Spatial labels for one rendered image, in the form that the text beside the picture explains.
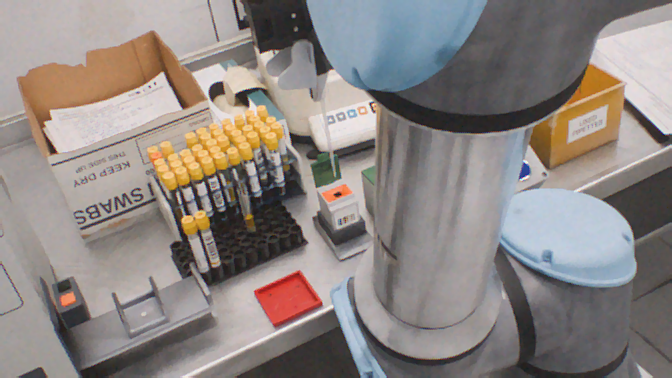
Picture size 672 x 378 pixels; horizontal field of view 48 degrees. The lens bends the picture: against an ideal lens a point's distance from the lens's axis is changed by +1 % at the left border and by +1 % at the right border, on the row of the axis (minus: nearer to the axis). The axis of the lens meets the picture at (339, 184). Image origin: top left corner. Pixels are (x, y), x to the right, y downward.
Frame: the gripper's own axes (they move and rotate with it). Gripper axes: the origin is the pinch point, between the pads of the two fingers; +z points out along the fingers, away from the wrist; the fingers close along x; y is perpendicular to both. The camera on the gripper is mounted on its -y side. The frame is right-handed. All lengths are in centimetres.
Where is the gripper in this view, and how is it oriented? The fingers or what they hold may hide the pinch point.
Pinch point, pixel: (318, 88)
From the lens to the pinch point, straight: 91.1
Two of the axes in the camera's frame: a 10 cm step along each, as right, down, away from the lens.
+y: -9.0, 3.5, -2.6
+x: 4.2, 5.2, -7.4
